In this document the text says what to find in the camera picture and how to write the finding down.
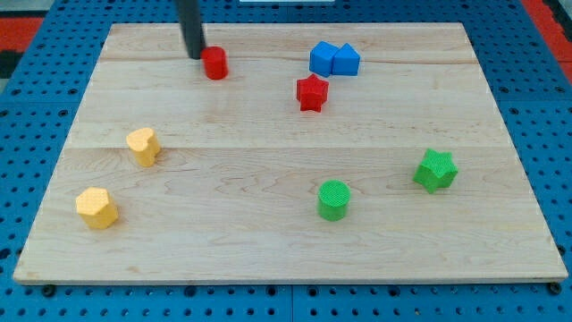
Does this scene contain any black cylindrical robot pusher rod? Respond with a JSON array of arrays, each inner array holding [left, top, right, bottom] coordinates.
[[174, 0, 206, 60]]

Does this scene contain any red cylinder block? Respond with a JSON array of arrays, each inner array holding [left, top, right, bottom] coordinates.
[[200, 47, 228, 80]]

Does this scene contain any green star block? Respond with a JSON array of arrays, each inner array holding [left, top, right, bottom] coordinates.
[[413, 148, 458, 194]]

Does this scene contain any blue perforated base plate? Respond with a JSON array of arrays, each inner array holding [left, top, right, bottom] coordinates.
[[1, 1, 571, 321]]

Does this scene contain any yellow hexagon block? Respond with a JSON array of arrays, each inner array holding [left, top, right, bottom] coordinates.
[[75, 187, 119, 229]]

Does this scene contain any wooden board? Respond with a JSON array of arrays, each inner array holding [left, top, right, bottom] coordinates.
[[13, 22, 568, 285]]

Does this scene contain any red star block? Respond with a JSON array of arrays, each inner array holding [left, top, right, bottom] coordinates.
[[296, 73, 329, 113]]

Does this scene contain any blue cube block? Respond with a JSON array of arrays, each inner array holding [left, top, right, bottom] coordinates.
[[309, 41, 339, 77]]

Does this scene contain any yellow heart block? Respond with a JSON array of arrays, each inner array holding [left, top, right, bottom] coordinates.
[[126, 127, 161, 167]]

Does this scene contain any green cylinder block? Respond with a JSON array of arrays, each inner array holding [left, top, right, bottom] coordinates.
[[317, 180, 351, 221]]

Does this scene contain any blue triangular prism block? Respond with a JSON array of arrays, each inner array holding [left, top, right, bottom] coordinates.
[[332, 43, 361, 76]]

